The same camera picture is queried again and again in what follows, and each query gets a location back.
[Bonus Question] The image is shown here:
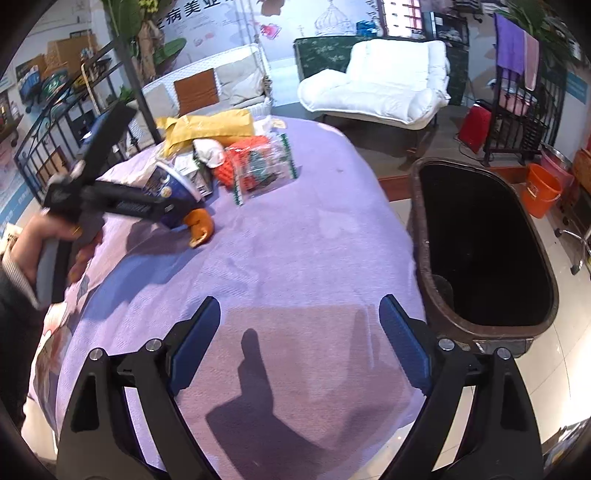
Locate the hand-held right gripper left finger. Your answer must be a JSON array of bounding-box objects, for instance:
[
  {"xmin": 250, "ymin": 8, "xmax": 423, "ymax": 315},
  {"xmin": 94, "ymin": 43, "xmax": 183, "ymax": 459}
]
[{"xmin": 58, "ymin": 296, "xmax": 221, "ymax": 480}]

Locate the orange bucket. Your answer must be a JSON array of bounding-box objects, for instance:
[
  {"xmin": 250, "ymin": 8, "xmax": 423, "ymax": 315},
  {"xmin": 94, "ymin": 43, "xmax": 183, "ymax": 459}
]
[{"xmin": 521, "ymin": 164, "xmax": 563, "ymax": 219}]

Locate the white tissue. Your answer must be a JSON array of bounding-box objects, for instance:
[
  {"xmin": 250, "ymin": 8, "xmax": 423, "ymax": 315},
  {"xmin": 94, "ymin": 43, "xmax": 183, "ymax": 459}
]
[{"xmin": 193, "ymin": 137, "xmax": 226, "ymax": 169}]

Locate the red bag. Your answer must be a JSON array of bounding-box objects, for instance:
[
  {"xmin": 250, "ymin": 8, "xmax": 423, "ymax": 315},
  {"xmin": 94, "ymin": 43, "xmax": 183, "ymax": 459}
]
[{"xmin": 458, "ymin": 102, "xmax": 494, "ymax": 154}]

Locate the white paper wrapper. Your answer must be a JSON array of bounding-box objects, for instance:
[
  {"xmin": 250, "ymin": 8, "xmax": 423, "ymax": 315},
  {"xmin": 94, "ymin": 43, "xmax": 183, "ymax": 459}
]
[{"xmin": 173, "ymin": 154, "xmax": 215, "ymax": 197}]

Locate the white lounge chair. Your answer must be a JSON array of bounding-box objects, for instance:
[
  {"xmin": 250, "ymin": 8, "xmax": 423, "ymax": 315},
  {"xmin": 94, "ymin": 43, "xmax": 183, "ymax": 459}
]
[{"xmin": 297, "ymin": 38, "xmax": 452, "ymax": 168}]

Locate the white wicker swing sofa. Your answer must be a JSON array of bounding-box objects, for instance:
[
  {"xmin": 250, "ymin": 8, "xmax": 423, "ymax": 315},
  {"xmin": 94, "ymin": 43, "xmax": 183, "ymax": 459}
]
[{"xmin": 127, "ymin": 45, "xmax": 273, "ymax": 153}]

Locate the brown cushion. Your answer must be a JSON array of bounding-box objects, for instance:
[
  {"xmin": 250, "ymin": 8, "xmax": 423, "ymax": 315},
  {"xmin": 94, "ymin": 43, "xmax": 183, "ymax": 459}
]
[{"xmin": 174, "ymin": 68, "xmax": 219, "ymax": 116}]

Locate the pink basin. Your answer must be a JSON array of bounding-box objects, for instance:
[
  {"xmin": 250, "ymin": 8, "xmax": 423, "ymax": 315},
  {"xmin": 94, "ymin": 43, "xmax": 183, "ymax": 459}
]
[{"xmin": 540, "ymin": 143, "xmax": 576, "ymax": 190}]

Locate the purple blanket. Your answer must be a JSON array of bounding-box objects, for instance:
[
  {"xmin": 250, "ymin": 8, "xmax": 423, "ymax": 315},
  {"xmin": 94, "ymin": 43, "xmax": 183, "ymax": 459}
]
[{"xmin": 28, "ymin": 115, "xmax": 428, "ymax": 480}]

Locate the blue paper cup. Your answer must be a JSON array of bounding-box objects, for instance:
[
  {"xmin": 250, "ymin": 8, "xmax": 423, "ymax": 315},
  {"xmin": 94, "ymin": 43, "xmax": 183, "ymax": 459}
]
[{"xmin": 139, "ymin": 157, "xmax": 206, "ymax": 229}]

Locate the orange peel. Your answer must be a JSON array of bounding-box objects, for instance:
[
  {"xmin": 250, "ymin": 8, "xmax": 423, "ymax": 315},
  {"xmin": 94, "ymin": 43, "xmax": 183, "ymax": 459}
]
[{"xmin": 184, "ymin": 209, "xmax": 216, "ymax": 250}]

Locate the wall poster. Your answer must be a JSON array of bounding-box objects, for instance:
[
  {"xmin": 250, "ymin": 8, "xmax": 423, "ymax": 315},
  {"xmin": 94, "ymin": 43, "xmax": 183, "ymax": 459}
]
[{"xmin": 152, "ymin": 0, "xmax": 384, "ymax": 70}]

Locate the swing rope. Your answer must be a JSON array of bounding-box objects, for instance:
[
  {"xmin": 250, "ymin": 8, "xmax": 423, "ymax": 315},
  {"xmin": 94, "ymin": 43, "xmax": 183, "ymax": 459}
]
[{"xmin": 252, "ymin": 0, "xmax": 274, "ymax": 99}]

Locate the orange mesh sponge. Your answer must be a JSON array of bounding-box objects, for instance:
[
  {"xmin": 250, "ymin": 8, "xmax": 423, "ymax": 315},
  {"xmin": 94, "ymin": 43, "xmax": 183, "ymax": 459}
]
[{"xmin": 212, "ymin": 136, "xmax": 271, "ymax": 192}]

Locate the purple towel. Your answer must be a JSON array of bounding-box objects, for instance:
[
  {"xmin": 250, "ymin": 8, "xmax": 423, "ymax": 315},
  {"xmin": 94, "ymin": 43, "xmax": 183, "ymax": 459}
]
[{"xmin": 493, "ymin": 13, "xmax": 527, "ymax": 77}]

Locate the yellow padded envelope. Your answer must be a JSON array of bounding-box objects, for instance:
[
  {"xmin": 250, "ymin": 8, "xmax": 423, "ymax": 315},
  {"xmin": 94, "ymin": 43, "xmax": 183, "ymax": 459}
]
[{"xmin": 156, "ymin": 109, "xmax": 256, "ymax": 158}]

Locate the brown trash bin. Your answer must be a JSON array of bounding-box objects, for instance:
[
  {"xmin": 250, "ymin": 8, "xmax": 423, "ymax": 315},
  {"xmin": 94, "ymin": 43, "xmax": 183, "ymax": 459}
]
[{"xmin": 406, "ymin": 157, "xmax": 560, "ymax": 357}]

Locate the green potted plant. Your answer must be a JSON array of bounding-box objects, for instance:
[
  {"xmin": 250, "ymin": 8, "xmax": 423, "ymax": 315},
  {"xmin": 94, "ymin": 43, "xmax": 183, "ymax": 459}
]
[{"xmin": 505, "ymin": 0, "xmax": 583, "ymax": 65}]

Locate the person's left hand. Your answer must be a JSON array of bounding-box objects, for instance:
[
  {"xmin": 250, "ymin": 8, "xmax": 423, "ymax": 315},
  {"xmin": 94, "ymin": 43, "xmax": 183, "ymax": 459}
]
[{"xmin": 8, "ymin": 212, "xmax": 105, "ymax": 287}]

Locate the pink towel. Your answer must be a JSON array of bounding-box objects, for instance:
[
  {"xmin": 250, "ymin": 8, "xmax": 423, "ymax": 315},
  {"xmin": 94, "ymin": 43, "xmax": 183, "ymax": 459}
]
[{"xmin": 524, "ymin": 30, "xmax": 540, "ymax": 92}]

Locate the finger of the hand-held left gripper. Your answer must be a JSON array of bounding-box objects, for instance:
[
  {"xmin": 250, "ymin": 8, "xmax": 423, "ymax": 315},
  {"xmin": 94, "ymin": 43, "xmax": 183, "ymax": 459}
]
[{"xmin": 76, "ymin": 102, "xmax": 138, "ymax": 183}]

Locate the blue wall sign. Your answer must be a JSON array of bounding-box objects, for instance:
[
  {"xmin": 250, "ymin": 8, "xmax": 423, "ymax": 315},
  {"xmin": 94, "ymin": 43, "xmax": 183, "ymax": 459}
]
[{"xmin": 566, "ymin": 71, "xmax": 588, "ymax": 110}]

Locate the artificial tree plant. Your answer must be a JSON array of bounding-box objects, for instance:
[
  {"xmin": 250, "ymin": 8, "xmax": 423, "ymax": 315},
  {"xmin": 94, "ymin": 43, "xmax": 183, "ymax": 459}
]
[{"xmin": 99, "ymin": 0, "xmax": 188, "ymax": 80}]

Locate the cardboard box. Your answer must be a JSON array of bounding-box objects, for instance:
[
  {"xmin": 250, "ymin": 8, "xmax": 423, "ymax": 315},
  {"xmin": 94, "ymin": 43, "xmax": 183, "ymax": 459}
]
[{"xmin": 44, "ymin": 36, "xmax": 100, "ymax": 79}]

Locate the black metal railing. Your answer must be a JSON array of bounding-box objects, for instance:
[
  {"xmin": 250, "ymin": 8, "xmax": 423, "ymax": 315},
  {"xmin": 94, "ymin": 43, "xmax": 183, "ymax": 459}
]
[{"xmin": 14, "ymin": 39, "xmax": 163, "ymax": 204}]

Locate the black metal rack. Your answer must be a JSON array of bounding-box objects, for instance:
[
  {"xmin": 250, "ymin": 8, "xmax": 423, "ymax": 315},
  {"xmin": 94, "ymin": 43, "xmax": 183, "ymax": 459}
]
[{"xmin": 482, "ymin": 14, "xmax": 568, "ymax": 167}]

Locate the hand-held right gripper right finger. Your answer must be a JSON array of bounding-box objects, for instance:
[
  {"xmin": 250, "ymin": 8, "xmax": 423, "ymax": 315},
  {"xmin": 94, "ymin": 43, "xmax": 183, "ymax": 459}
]
[{"xmin": 379, "ymin": 294, "xmax": 546, "ymax": 480}]

